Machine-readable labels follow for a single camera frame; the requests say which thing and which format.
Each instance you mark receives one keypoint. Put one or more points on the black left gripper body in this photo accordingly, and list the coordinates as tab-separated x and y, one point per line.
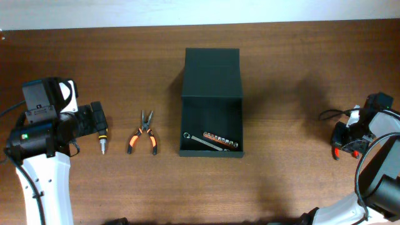
85	122

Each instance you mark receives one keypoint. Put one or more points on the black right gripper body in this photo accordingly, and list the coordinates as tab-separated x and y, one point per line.
356	131

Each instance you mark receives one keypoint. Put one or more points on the red diagonal cutters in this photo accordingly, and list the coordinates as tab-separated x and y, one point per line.
336	156

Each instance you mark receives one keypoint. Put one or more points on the black yellow screwdriver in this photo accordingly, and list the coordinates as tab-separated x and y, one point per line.
103	138

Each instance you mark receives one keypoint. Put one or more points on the orange black needle-nose pliers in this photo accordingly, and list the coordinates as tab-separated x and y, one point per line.
144	128

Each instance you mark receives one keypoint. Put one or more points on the silver ratchet wrench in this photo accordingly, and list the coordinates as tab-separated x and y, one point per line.
189	136

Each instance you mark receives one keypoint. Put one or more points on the orange socket bit rail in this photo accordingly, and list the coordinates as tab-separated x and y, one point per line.
220	140

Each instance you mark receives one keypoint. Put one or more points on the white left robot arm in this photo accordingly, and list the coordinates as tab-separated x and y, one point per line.
39	145

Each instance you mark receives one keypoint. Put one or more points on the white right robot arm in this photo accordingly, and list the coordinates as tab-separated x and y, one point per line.
376	183

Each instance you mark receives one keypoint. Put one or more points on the black open storage box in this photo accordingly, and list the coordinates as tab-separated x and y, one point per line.
212	101

